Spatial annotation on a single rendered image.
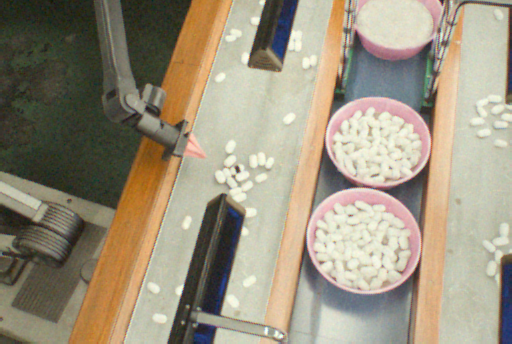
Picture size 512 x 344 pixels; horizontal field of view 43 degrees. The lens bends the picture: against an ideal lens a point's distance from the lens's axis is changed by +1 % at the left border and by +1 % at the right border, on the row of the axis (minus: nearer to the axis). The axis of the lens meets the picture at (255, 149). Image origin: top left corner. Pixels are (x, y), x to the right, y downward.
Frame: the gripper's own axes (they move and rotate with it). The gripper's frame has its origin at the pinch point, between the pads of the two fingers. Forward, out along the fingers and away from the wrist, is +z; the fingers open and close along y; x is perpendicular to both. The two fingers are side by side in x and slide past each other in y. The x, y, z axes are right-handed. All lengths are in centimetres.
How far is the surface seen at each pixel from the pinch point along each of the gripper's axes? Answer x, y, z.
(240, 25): 4.3, 48.1, 1.0
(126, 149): 93, 40, 11
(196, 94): 7.0, 20.1, -4.1
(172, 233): 4.9, -20.6, 0.9
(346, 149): -19.1, 12.3, 30.2
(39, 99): 122, 56, -23
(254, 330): -43, -49, -2
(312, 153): -16.5, 7.2, 21.7
